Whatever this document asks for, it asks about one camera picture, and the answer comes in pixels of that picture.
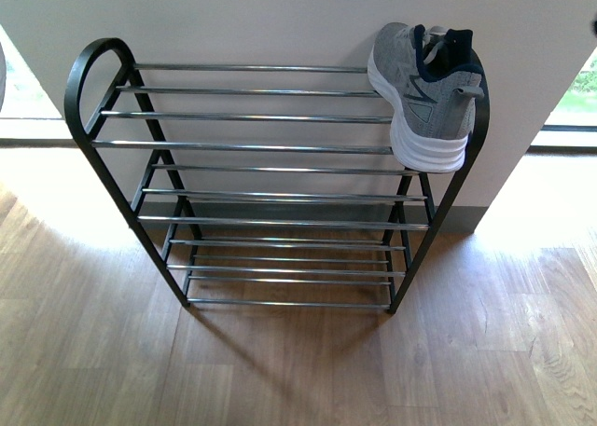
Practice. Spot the black metal shoe rack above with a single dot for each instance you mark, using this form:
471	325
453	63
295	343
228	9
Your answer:
260	185

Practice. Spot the grey knit sneaker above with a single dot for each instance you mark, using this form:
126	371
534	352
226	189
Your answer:
432	83

